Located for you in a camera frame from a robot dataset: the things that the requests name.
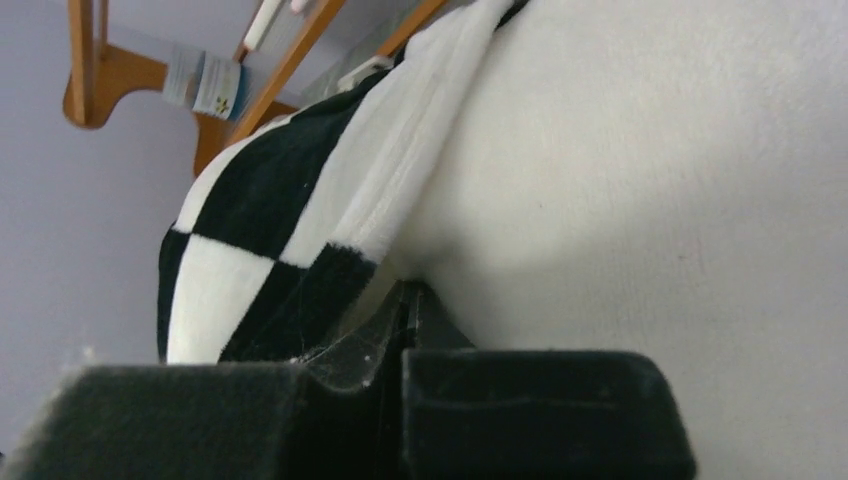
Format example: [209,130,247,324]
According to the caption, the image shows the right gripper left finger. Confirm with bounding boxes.
[1,283,410,479]

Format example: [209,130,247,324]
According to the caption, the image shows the wooden shelf rack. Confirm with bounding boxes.
[62,0,452,179]

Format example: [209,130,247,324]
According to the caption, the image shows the white pillow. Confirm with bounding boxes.
[391,1,847,479]

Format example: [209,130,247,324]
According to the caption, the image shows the black white checkered pillowcase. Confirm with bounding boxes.
[157,1,523,364]

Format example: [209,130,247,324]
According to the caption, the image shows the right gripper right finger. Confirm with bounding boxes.
[401,283,698,479]

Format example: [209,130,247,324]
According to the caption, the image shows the white marker pink cap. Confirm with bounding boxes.
[242,0,311,51]

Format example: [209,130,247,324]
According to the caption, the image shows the blue white round jar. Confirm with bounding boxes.
[162,45,251,121]

